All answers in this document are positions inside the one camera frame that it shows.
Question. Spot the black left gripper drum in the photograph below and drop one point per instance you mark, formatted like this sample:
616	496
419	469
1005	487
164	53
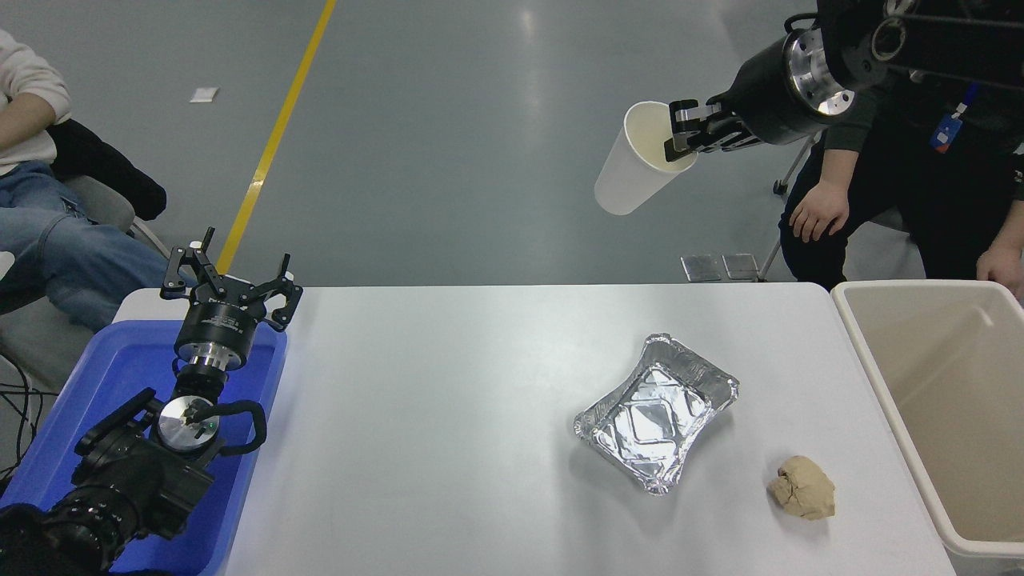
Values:
220	324

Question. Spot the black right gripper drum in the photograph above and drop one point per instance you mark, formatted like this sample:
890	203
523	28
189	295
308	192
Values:
764	100

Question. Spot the white paper cup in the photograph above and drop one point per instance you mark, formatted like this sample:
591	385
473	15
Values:
632	176

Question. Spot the person's right forearm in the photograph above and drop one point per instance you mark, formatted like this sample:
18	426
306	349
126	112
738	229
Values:
838	166

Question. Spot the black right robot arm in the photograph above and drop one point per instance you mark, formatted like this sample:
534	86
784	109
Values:
944	40

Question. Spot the person's left forearm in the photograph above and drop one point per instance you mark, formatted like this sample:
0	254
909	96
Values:
1014	230

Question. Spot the person's forearm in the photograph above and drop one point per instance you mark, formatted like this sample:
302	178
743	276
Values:
28	124

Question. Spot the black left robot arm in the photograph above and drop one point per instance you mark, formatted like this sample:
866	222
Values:
136	480

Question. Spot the person's right hand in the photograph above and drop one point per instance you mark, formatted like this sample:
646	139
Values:
820	212

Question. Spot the person's left hand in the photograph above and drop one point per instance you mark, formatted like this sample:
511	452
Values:
1004	266

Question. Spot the metal-legged wheeled chair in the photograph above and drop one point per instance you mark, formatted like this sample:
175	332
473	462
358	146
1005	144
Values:
779	189

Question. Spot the blue plastic tray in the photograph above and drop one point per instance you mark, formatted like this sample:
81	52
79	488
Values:
112	360

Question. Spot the grey metal floor plate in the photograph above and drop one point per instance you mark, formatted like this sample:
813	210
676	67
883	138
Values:
742	266
702	268

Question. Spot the black fabric bundle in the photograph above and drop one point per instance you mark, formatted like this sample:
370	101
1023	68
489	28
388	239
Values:
104	172

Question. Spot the person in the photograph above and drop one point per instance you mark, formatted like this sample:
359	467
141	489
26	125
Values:
48	248
896	208

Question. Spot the white paper scrap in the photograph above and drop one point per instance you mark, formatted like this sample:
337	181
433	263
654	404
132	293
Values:
204	95

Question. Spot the silver foil tray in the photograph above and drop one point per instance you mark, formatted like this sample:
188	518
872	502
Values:
652	416

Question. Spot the large pale plastic bin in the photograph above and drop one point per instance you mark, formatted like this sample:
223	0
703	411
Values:
944	384

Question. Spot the crumpled tan paper ball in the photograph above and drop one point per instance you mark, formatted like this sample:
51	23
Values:
804	490

